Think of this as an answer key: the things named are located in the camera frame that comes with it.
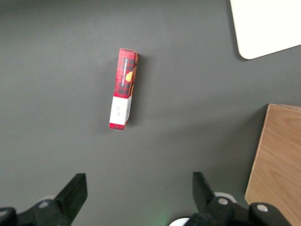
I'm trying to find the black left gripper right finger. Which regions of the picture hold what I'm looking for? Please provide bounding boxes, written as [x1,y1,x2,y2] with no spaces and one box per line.
[187,171,293,226]

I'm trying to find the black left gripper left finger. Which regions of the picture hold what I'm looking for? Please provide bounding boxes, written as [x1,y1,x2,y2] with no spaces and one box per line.
[0,173,88,226]

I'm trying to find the red plaid cookie box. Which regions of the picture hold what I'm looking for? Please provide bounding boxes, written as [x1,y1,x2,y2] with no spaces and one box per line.
[109,48,140,133]

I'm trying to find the white rounded tray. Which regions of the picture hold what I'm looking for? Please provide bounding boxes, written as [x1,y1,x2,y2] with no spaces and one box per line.
[230,0,301,60]

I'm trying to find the wooden cutting board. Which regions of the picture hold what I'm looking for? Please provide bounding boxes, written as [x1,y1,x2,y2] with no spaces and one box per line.
[244,104,301,226]

